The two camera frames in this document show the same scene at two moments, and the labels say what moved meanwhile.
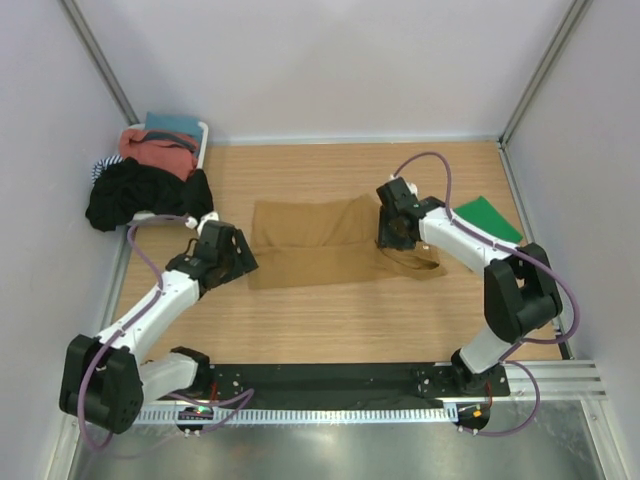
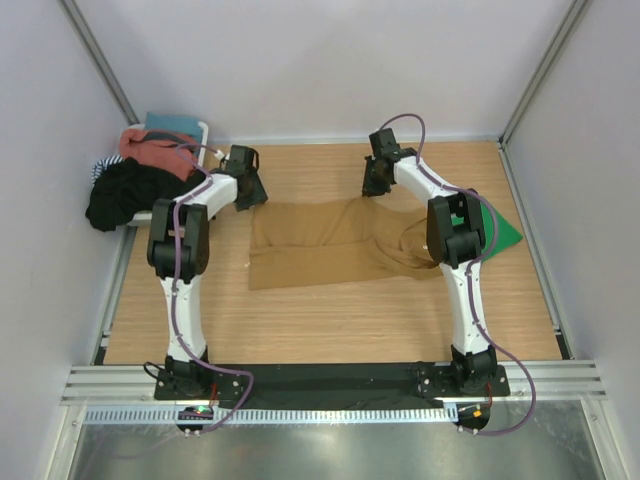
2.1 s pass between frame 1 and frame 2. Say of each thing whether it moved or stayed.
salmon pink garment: stayed
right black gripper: moved
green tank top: stayed
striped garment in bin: stayed
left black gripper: moved
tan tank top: stayed
